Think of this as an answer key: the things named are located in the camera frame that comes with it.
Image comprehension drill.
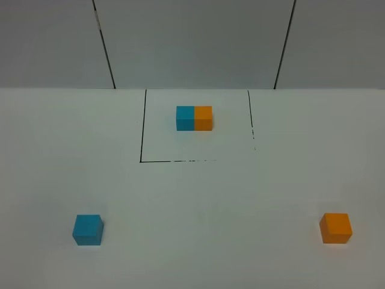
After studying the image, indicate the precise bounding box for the blue template cube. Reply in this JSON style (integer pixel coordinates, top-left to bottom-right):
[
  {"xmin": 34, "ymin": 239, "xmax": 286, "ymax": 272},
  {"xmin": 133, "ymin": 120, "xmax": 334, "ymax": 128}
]
[{"xmin": 176, "ymin": 106, "xmax": 195, "ymax": 131}]

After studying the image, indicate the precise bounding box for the orange template cube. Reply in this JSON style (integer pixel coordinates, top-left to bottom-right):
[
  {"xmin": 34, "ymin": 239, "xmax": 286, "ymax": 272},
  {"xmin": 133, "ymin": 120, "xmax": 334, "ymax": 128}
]
[{"xmin": 194, "ymin": 106, "xmax": 213, "ymax": 131}]

